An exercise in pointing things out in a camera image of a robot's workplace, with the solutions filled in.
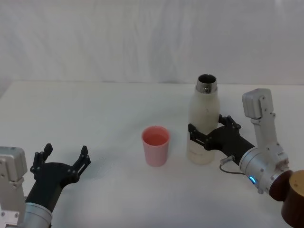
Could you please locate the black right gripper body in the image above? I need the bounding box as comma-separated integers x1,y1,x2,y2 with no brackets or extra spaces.
206,126,257,165

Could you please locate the cream vacuum bottle steel neck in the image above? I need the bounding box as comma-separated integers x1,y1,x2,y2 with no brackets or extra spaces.
187,74,222,166

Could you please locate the thin cable with silver plug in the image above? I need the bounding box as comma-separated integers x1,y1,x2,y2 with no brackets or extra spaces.
218,155,246,176

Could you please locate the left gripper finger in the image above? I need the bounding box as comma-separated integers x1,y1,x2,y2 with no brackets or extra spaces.
67,145,92,184
30,143,54,176

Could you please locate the white curtain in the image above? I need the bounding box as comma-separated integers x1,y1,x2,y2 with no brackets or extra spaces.
0,0,304,86

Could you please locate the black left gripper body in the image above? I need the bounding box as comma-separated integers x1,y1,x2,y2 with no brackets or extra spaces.
25,162,78,212

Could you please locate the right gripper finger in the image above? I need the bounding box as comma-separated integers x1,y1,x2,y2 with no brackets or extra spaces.
188,123,211,151
218,114,241,134

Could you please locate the pink plastic cup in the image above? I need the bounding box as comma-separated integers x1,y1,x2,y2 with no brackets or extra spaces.
141,126,171,168

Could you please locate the white table cloth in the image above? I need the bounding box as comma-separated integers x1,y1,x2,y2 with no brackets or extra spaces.
0,80,304,228

